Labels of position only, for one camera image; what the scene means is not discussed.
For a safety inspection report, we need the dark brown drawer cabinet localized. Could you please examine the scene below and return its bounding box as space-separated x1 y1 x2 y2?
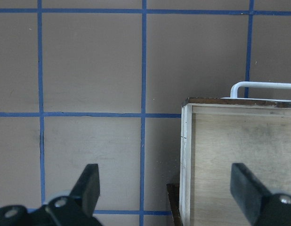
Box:
166 184 183 226

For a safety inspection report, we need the open wooden drawer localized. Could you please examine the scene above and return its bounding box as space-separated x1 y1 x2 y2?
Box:
179 97 291 226

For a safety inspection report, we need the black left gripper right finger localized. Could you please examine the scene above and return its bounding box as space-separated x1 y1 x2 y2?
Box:
230 163 291 226

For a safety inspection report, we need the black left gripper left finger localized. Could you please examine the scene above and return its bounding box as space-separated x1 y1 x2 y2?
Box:
0 164 102 226

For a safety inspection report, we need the white metal drawer handle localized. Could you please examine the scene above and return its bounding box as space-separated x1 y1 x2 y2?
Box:
222 81 291 102

